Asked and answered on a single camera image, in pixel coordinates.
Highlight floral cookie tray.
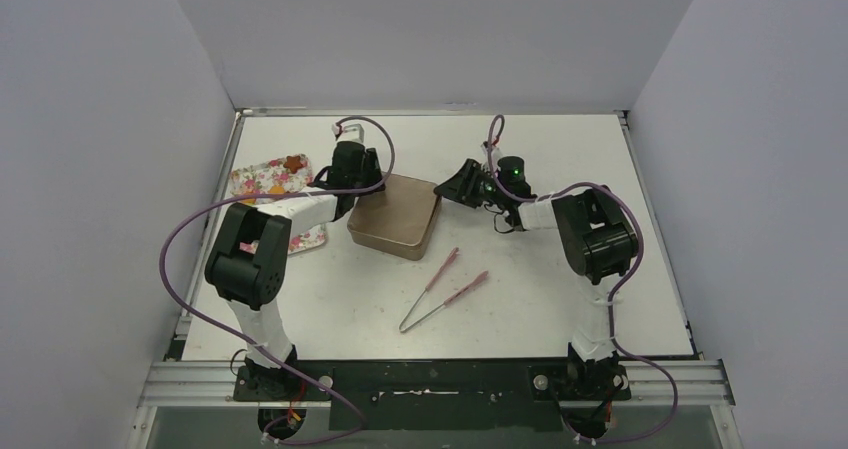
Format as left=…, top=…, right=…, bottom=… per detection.
left=229, top=154, right=327, bottom=255

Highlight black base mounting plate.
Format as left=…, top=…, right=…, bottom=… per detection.
left=232, top=358, right=632, bottom=432

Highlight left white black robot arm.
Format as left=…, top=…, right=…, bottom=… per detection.
left=204, top=141, right=385, bottom=399

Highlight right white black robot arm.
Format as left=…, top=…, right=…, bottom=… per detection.
left=434, top=156, right=641, bottom=400

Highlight brown box lid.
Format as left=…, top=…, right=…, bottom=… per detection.
left=347, top=174, right=441, bottom=229

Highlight pink cat paw tongs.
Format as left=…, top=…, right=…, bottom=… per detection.
left=397, top=247, right=490, bottom=334

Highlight brown square cookie box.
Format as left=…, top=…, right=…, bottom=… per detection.
left=347, top=225, right=433, bottom=261

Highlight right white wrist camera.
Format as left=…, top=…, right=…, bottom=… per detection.
left=481, top=141, right=503, bottom=167

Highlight aluminium frame rail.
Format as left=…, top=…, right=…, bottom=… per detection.
left=138, top=360, right=733, bottom=408

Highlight brown star cookie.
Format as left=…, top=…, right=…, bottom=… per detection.
left=282, top=155, right=304, bottom=174

